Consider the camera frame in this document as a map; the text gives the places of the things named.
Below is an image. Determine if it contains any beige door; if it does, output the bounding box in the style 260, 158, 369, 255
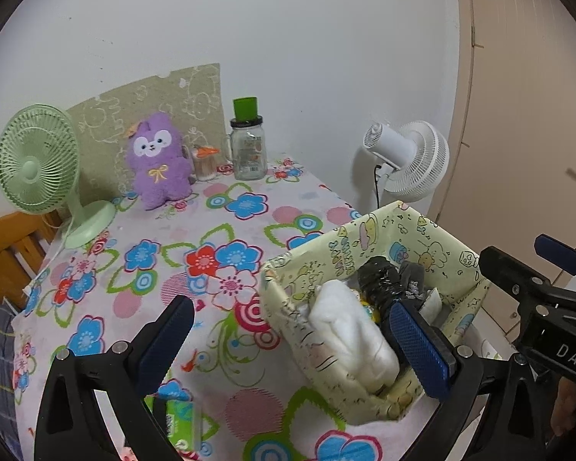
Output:
426, 0, 576, 337

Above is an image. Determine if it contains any white standing fan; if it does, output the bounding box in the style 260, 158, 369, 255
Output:
362, 121, 450, 203

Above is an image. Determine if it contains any purple plush toy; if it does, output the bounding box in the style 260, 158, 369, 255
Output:
126, 111, 193, 210

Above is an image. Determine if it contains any glass jar green lid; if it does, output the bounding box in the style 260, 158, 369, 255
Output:
222, 97, 267, 181

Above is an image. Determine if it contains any green desk fan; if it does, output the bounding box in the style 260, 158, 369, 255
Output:
0, 103, 116, 249

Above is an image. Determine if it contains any cartoon tissue pack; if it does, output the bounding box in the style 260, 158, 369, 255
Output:
360, 298, 381, 323

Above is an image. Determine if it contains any white roll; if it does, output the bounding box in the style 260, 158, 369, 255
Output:
308, 280, 401, 393

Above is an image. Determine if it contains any wooden chair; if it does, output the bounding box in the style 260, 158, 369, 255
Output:
0, 211, 62, 309

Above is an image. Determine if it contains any small cotton swab jar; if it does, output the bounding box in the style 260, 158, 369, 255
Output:
191, 146, 219, 181

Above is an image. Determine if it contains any white fan power cable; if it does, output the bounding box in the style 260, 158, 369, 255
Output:
23, 210, 76, 294

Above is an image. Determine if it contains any grey sock bundle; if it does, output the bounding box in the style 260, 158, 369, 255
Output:
398, 261, 425, 301

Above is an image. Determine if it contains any floral tablecloth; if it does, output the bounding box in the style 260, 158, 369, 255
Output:
12, 158, 435, 460

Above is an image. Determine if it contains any green tissue pack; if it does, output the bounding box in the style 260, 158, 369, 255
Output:
152, 396, 202, 454

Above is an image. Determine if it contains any yellow cartoon storage box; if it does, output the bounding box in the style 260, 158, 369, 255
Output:
259, 201, 491, 426

